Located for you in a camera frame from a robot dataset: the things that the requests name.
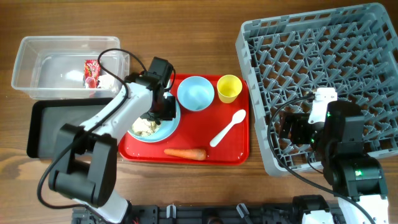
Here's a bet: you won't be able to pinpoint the green bowl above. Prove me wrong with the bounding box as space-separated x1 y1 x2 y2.
127 116 162 138

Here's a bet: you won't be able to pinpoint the rice and food scraps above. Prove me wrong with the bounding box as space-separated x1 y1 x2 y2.
131 117 161 138

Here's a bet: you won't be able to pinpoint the light blue bowl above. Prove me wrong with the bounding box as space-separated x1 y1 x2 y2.
177 76 215 111

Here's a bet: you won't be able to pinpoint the white tissue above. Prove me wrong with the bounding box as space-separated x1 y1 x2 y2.
97 74 115 89

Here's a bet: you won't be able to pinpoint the yellow plastic cup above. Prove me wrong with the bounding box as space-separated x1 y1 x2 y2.
216 75 243 103

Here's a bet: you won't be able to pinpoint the red snack wrapper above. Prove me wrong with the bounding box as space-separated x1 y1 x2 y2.
83 60 101 88

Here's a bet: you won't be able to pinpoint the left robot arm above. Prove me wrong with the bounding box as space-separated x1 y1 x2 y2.
42 57 176 223

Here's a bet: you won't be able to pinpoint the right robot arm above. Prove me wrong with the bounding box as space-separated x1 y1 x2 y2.
277 101 389 223

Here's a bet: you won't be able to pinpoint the grey dishwasher rack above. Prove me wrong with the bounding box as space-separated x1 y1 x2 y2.
235 3 397 176

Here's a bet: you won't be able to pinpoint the black food waste tray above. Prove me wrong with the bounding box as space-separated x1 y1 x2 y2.
26 98 112 159

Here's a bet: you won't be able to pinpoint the clear plastic waste bin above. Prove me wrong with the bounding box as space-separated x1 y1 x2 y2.
11 36 130 100

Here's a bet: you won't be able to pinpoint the light blue plate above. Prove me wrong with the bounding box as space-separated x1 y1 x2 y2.
128 101 181 143

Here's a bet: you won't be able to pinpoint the white plastic spoon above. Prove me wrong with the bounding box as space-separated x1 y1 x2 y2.
210 110 246 147

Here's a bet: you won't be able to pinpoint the orange carrot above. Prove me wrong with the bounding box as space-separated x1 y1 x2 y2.
164 149 207 161

